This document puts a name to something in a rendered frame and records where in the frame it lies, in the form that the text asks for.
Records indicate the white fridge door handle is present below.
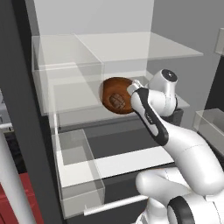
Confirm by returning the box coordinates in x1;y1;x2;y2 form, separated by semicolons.
0;127;38;224

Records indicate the clear glass fridge shelf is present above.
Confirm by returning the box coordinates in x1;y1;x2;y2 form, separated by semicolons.
31;31;205;71
32;69;191;118

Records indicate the grey open fridge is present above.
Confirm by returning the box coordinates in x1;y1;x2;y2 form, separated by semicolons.
0;0;224;224

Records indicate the white drawer handle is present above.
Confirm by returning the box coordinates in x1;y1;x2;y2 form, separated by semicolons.
83;194;150;217

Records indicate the clear fridge drawer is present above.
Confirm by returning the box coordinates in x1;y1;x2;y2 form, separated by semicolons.
52;128;177;221

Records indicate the brown wooden bowl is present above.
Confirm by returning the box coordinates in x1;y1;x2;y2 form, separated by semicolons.
100;76;136;116

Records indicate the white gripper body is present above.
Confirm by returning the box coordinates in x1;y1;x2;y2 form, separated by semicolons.
126;80;144;96

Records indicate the clear fridge door bin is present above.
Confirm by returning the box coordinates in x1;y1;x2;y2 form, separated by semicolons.
214;27;224;57
192;108;224;148

